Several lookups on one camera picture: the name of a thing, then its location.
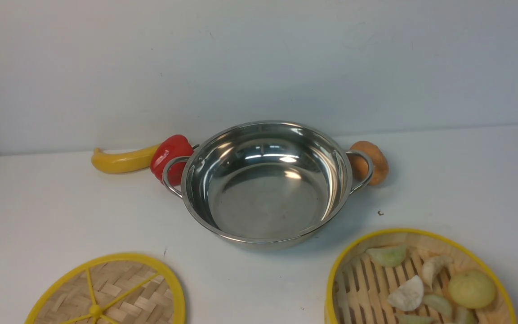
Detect yellow bamboo steamer basket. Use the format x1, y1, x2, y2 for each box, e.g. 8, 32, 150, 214
325, 228, 518, 324

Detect pale green toy dumpling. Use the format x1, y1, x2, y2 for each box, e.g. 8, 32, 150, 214
423, 294, 454, 317

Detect yellow-green toy bun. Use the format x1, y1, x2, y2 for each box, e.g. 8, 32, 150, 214
448, 270, 497, 309

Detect yellow toy banana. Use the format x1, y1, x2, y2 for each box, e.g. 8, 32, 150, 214
91, 145, 160, 174

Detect red toy bell pepper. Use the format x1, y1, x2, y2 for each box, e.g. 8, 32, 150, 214
150, 135, 194, 187

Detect white folded toy dumpling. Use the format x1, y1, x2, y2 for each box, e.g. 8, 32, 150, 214
421, 256, 454, 290

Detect brown toy potato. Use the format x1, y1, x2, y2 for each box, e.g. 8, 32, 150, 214
349, 141, 390, 186

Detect stainless steel pot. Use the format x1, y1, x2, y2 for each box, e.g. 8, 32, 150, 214
162, 121, 374, 249

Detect yellow bamboo steamer lid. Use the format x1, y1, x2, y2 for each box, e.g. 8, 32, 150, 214
26, 253, 187, 324

